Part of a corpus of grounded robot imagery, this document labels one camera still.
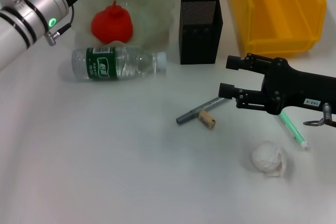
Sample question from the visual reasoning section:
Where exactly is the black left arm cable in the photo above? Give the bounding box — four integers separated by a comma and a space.
44, 6, 75, 46

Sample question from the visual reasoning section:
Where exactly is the small beige cork block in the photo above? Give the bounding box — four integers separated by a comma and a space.
198, 110, 217, 130

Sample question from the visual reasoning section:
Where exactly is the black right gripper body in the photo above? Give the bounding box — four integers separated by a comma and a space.
261, 57, 336, 116

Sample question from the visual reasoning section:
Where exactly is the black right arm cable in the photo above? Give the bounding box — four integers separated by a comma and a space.
310, 102, 336, 127

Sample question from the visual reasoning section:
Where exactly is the black mesh pen holder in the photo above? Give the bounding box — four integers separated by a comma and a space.
179, 0, 224, 65

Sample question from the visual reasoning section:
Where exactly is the grey marker pen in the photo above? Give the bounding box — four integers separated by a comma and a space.
176, 97, 226, 126

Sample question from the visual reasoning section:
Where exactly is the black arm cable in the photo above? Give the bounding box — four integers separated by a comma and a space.
44, 6, 75, 46
310, 102, 336, 127

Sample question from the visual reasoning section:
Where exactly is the yellow plastic bin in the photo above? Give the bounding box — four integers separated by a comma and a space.
229, 0, 328, 58

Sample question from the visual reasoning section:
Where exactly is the red soft tomato toy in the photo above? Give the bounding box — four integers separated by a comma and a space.
91, 0, 134, 44

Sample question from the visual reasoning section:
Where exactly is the white paper ball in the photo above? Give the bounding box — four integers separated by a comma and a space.
251, 141, 288, 178

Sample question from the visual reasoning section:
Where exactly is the translucent green fruit bowl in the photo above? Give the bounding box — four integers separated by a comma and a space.
69, 0, 176, 50

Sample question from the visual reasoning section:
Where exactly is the clear bottle with green label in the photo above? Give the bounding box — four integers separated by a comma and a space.
71, 46, 167, 82

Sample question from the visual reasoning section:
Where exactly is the green pen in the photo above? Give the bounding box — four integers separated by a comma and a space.
274, 110, 309, 150

